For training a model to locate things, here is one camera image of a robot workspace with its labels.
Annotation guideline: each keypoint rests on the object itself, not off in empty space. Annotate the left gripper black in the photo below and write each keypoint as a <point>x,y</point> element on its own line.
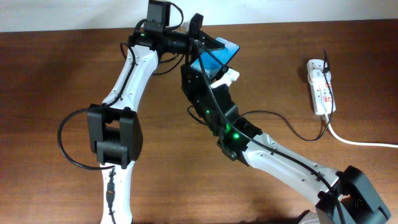
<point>196,42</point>

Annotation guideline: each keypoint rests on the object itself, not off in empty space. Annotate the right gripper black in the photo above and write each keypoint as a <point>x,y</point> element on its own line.
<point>193,78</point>

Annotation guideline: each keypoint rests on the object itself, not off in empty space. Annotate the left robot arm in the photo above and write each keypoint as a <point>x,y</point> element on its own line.
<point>114,130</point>

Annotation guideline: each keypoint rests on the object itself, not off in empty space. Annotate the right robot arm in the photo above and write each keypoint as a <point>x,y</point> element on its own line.
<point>339,197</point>

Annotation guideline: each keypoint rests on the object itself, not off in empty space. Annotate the white power strip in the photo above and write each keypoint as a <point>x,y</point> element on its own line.
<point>320,87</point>

